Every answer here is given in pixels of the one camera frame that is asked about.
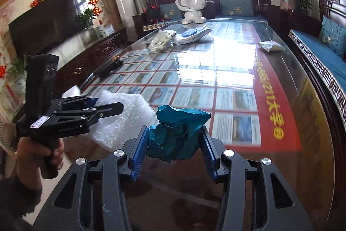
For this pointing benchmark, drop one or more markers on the dark wooden side table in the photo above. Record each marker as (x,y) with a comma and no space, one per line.
(139,26)
(294,22)

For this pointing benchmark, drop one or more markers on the person's left forearm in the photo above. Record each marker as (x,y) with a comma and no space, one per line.
(19,206)

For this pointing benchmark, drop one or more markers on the blue sofa seat pad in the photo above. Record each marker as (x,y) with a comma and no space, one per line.
(321,57)

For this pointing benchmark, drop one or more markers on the white foam piece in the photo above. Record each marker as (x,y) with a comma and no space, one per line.
(71,92)

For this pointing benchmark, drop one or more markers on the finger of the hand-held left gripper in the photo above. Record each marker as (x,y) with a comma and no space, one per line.
(92,102)
(108,109)

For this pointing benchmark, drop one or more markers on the black flat television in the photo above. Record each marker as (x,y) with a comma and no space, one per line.
(48,22)

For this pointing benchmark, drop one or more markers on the blue white wipes packet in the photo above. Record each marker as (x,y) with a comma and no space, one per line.
(193,34)

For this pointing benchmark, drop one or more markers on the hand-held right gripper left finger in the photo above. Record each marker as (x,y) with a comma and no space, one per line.
(139,152)

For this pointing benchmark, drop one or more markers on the dark wooden television cabinet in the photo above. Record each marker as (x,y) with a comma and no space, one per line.
(89,57)

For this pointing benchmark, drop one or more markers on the long carved wooden sofa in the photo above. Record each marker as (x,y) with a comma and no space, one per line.
(332,3)

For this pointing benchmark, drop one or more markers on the small clear packet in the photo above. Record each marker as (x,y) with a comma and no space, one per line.
(271,46)

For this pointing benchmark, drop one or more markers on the person's left hand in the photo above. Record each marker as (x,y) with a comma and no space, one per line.
(29,158)

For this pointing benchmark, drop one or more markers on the small white box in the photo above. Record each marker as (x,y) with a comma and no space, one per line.
(106,30)

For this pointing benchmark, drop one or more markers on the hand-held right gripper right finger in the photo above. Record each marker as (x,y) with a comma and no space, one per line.
(208,155)

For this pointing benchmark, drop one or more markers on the small desk calendar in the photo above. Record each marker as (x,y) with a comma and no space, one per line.
(285,1)

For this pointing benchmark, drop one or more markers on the white bubble wrap bundle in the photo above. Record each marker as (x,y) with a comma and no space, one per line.
(127,117)

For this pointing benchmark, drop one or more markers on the white patterned plastic bag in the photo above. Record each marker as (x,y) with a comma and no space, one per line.
(160,40)

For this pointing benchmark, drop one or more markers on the bamboo plant in vase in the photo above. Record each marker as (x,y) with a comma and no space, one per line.
(86,22)

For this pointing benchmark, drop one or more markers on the teal paper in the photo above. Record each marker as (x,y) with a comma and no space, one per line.
(173,136)

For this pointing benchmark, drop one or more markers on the black bag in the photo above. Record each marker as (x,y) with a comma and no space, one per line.
(153,15)

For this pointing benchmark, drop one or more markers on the white robot toy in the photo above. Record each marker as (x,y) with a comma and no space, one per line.
(190,1)

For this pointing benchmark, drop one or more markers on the leafy plant in vase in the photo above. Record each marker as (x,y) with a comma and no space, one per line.
(19,74)

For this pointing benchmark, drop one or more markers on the teal floral cushion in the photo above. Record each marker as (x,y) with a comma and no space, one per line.
(236,6)
(332,36)
(170,11)

